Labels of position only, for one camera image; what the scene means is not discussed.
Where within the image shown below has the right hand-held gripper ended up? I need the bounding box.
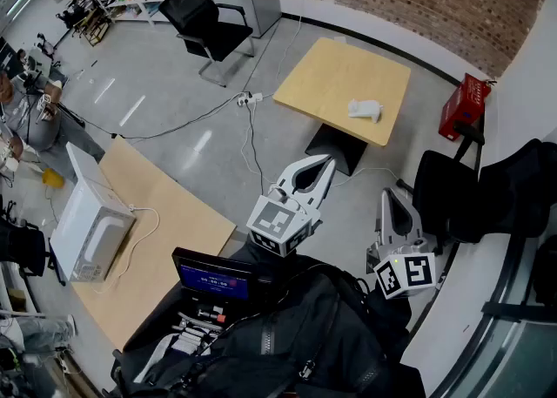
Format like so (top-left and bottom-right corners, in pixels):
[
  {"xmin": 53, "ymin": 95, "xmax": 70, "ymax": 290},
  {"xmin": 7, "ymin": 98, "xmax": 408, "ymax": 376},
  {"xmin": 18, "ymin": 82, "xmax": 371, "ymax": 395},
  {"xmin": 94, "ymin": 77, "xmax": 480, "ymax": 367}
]
[{"xmin": 366, "ymin": 188, "xmax": 437, "ymax": 300}]

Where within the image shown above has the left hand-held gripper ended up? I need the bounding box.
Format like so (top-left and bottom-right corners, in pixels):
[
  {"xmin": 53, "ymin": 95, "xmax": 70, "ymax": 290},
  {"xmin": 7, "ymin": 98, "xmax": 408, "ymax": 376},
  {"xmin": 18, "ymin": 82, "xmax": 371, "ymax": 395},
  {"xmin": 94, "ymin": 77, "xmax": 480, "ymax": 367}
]
[{"xmin": 246, "ymin": 154, "xmax": 339, "ymax": 258}]

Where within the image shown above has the person's left forearm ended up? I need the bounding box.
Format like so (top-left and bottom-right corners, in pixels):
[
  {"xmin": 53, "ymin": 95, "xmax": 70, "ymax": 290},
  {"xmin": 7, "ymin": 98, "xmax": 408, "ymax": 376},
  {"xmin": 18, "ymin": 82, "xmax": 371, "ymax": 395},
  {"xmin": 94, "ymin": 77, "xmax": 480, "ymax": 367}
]
[{"xmin": 228, "ymin": 237, "xmax": 308, "ymax": 288}]

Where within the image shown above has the person's right forearm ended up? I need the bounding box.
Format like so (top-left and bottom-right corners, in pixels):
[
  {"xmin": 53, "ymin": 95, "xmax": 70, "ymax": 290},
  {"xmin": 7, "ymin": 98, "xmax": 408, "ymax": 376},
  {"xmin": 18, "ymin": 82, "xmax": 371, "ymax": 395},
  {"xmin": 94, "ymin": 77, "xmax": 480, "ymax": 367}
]
[{"xmin": 364, "ymin": 285, "xmax": 413, "ymax": 347}]

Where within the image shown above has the white power strip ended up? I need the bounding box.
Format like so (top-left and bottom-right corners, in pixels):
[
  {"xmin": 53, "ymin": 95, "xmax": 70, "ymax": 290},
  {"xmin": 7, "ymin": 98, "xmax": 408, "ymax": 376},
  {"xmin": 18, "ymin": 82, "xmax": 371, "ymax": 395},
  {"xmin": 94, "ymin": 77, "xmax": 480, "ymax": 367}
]
[{"xmin": 236, "ymin": 91, "xmax": 265, "ymax": 107}]

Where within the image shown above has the black mesh office chair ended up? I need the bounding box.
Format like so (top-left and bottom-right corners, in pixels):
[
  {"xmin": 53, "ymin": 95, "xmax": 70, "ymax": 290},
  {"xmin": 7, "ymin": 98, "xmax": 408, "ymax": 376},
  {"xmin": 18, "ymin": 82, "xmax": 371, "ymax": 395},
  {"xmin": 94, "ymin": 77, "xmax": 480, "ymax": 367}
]
[{"xmin": 410, "ymin": 123, "xmax": 557, "ymax": 254}]

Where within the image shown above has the square wooden table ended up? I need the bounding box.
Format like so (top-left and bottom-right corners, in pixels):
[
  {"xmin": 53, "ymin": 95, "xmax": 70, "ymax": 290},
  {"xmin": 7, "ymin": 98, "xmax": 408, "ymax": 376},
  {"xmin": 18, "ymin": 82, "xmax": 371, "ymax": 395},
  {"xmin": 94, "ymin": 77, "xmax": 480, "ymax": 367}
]
[{"xmin": 272, "ymin": 37, "xmax": 413, "ymax": 178}]

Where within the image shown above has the red box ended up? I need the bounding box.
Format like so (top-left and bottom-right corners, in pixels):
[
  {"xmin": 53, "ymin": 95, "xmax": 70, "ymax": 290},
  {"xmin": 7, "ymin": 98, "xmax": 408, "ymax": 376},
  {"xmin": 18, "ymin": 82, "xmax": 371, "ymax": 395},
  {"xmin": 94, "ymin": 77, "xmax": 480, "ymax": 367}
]
[{"xmin": 438, "ymin": 72, "xmax": 493, "ymax": 143}]

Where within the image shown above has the chest-mounted monitor screen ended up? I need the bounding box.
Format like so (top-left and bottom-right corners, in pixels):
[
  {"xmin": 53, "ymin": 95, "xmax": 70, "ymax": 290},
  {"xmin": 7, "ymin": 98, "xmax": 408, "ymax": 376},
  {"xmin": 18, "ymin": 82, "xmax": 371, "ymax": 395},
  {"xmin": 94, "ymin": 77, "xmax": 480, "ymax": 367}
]
[{"xmin": 171, "ymin": 246, "xmax": 263, "ymax": 307}]

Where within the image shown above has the long wooden table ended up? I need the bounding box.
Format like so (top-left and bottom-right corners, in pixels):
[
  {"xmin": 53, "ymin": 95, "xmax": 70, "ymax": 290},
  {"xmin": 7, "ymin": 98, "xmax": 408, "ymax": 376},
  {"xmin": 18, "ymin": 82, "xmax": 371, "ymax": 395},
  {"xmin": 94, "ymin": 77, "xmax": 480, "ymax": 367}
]
[{"xmin": 69, "ymin": 135, "xmax": 238, "ymax": 352}]

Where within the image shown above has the person's black jacket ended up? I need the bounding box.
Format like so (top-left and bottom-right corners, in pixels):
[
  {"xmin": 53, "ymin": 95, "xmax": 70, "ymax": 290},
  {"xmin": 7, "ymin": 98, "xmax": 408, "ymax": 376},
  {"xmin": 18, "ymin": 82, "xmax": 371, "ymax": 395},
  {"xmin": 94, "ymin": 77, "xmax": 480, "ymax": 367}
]
[{"xmin": 102, "ymin": 252, "xmax": 430, "ymax": 398}]

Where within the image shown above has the black cantilever visitor chair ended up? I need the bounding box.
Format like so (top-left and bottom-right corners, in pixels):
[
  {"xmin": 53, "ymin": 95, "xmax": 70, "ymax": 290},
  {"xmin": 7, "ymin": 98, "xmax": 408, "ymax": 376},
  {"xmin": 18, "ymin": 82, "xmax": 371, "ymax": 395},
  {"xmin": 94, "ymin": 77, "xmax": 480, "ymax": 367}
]
[{"xmin": 158, "ymin": 0, "xmax": 257, "ymax": 89}]

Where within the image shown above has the white microwave oven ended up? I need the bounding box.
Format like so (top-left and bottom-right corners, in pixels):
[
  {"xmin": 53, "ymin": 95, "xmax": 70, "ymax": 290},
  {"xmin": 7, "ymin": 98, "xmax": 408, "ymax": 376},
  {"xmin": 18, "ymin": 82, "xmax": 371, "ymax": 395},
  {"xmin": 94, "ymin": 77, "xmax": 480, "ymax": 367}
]
[{"xmin": 49, "ymin": 142, "xmax": 138, "ymax": 283}]

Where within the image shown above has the yellow bin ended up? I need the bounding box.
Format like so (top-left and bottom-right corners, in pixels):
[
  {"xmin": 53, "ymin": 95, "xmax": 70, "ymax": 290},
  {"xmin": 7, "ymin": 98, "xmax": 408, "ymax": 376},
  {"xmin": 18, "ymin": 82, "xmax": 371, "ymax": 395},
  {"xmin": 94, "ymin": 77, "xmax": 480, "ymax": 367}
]
[{"xmin": 41, "ymin": 167, "xmax": 66, "ymax": 189}]

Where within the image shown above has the black swivel chair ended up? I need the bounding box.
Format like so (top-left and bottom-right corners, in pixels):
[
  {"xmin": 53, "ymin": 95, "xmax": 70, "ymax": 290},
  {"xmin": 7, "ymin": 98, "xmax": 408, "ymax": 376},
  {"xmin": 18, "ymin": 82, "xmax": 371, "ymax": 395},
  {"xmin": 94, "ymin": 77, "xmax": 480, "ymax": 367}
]
[{"xmin": 0, "ymin": 216, "xmax": 50, "ymax": 279}]

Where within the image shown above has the short black floor cable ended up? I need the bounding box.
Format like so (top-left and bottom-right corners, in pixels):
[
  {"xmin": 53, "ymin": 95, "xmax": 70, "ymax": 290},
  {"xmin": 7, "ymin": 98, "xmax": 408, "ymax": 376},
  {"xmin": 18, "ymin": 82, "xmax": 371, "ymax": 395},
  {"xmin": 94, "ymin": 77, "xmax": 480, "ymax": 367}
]
[{"xmin": 245, "ymin": 102, "xmax": 266, "ymax": 197}]

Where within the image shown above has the long black floor cable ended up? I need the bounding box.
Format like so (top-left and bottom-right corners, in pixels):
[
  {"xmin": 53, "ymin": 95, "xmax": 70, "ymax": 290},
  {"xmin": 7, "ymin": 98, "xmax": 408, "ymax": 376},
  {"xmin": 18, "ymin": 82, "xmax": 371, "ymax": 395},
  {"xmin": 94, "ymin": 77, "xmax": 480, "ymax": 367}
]
[{"xmin": 58, "ymin": 93, "xmax": 245, "ymax": 141}]

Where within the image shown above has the white wall cable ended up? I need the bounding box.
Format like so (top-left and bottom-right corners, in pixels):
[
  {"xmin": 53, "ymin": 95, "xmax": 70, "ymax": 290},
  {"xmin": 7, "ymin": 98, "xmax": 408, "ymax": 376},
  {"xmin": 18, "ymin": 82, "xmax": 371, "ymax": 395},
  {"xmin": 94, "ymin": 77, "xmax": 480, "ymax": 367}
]
[{"xmin": 259, "ymin": 0, "xmax": 305, "ymax": 99}]

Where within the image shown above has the white microwave cable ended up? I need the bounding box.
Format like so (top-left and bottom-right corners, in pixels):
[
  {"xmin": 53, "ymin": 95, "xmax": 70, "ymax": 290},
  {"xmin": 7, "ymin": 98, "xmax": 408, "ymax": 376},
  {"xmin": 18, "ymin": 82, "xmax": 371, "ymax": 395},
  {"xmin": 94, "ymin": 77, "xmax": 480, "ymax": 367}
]
[{"xmin": 89, "ymin": 203, "xmax": 161, "ymax": 295}]

